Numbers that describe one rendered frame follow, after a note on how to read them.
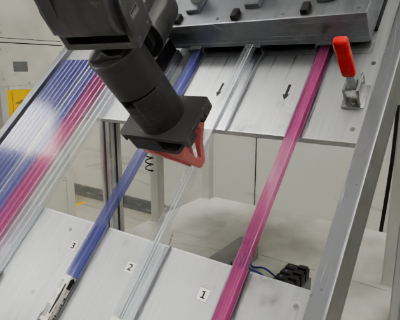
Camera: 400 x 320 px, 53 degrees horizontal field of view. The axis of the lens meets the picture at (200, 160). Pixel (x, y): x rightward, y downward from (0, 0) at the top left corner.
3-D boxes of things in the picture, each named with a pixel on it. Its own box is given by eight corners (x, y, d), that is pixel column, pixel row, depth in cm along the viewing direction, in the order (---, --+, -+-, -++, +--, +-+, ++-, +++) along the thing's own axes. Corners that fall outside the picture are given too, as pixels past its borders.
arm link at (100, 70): (73, 64, 39) (119, 56, 36) (100, 18, 43) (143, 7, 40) (113, 111, 44) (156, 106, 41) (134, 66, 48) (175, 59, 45)
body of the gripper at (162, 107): (150, 103, 53) (119, 61, 48) (215, 106, 47) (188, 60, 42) (126, 143, 50) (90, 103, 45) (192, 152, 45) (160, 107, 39)
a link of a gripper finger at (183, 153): (183, 140, 58) (151, 96, 52) (226, 145, 54) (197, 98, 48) (162, 180, 56) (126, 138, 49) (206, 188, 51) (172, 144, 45)
